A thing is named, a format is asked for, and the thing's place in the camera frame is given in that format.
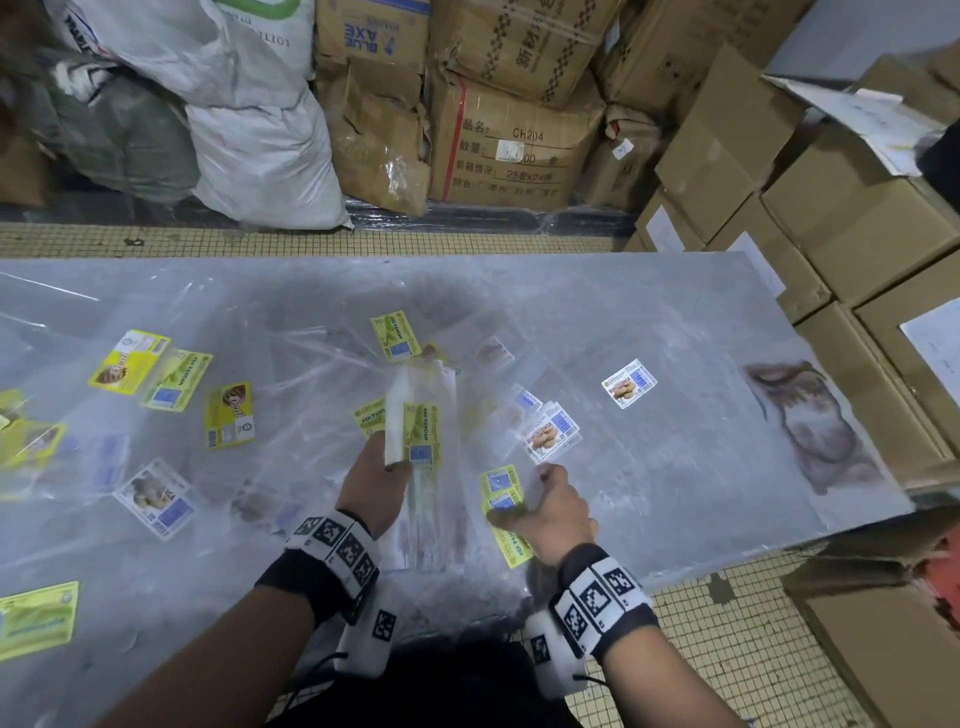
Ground person's right hand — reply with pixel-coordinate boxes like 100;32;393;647
487;462;600;569

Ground person's left hand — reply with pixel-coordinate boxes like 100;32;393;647
335;431;412;540

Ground bag pack with green label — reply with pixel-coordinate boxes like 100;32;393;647
382;363;470;575

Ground white labelled bag apart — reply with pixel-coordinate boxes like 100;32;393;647
599;358;660;410

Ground clear bags with labels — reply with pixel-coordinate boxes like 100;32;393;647
0;284;594;669

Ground stack of bagged red headbands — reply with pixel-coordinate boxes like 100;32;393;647
738;352;913;526

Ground person's right forearm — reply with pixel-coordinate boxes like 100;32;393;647
599;626;751;728

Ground person's left forearm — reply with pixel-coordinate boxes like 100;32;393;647
97;584;316;728

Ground person's black clothing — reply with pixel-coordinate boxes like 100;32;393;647
269;637;586;728

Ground black marker wristband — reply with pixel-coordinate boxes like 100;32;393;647
548;543;661;665
254;509;382;630

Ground grey table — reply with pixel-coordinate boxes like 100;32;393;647
0;253;916;728

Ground open box of red sheets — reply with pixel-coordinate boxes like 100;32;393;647
779;506;960;728

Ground plain white sack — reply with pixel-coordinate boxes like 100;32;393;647
185;93;354;230

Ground torn brown cardboard box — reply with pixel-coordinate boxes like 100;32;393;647
314;59;433;219

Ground cardboard box with red print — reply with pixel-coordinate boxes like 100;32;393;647
427;71;607;213

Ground small labelled brown box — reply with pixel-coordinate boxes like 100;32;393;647
581;104;665;211

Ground cardboard boxes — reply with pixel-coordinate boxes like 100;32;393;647
622;41;960;489

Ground grey-green sack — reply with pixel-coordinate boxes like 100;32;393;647
22;48;200;204

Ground cardboard box with blue stripe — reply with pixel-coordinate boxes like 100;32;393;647
314;0;433;73

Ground cardboard box with checker pattern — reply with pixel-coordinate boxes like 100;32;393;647
431;0;628;110

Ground low cardboard box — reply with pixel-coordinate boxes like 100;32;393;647
0;131;54;208

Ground crumpled white sack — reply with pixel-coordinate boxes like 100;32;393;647
41;0;316;110

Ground large brown cardboard box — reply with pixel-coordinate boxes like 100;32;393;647
596;0;815;118

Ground white cardboard sheet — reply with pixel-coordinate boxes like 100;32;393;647
761;73;946;178

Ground black fabric case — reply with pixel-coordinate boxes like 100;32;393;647
918;119;960;215

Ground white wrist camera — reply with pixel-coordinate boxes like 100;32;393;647
333;584;399;680
523;608;590;700

